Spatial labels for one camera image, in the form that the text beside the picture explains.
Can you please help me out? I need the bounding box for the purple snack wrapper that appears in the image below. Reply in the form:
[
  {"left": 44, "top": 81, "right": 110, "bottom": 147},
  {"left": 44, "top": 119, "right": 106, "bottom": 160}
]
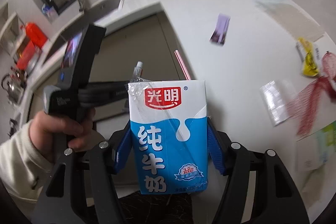
[{"left": 210, "top": 14, "right": 231, "bottom": 45}]

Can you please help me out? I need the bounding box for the red plastic bag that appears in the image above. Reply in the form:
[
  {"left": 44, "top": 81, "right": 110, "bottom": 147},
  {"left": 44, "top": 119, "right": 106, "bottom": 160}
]
[{"left": 20, "top": 22, "right": 48, "bottom": 49}]

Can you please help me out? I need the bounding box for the metal kettle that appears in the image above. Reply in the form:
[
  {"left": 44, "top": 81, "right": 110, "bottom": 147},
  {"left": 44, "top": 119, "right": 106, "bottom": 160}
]
[{"left": 1, "top": 67, "right": 27, "bottom": 105}]

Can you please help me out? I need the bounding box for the yellow snack wrapper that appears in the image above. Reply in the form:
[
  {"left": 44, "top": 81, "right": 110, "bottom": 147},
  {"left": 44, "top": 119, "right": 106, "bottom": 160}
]
[{"left": 296, "top": 37, "right": 321, "bottom": 77}]

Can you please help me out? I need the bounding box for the pink drinking straw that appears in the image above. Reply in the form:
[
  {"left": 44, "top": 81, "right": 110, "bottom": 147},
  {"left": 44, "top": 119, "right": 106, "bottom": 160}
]
[{"left": 174, "top": 50, "right": 191, "bottom": 80}]

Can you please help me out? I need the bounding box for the person's left hand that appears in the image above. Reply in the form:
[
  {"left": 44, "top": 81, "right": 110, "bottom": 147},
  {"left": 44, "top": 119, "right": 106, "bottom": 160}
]
[{"left": 29, "top": 109, "right": 96, "bottom": 162}]

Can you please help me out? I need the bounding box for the blue white milk carton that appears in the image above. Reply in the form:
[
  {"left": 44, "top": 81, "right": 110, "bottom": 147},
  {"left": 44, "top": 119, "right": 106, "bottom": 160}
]
[{"left": 128, "top": 80, "right": 208, "bottom": 194}]

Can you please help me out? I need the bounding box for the bubble wrap sheet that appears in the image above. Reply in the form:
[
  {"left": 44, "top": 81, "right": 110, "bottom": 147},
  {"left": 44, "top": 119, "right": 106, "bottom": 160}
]
[{"left": 256, "top": 2, "right": 325, "bottom": 42}]

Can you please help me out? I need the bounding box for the white left sleeve forearm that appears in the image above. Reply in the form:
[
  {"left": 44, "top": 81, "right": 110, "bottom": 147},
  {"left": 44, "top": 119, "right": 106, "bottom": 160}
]
[{"left": 1, "top": 122, "right": 54, "bottom": 204}]

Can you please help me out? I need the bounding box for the red mesh net bag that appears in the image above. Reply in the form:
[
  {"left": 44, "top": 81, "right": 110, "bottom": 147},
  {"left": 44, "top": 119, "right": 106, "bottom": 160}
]
[{"left": 286, "top": 52, "right": 335, "bottom": 136}]

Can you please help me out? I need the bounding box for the white green small box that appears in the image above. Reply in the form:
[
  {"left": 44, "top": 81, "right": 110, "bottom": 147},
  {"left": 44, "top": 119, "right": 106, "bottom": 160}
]
[{"left": 296, "top": 121, "right": 335, "bottom": 172}]

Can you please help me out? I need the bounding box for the clear plastic zip bag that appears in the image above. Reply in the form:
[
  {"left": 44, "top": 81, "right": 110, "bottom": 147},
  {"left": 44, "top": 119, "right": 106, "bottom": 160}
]
[{"left": 259, "top": 80, "right": 297, "bottom": 127}]

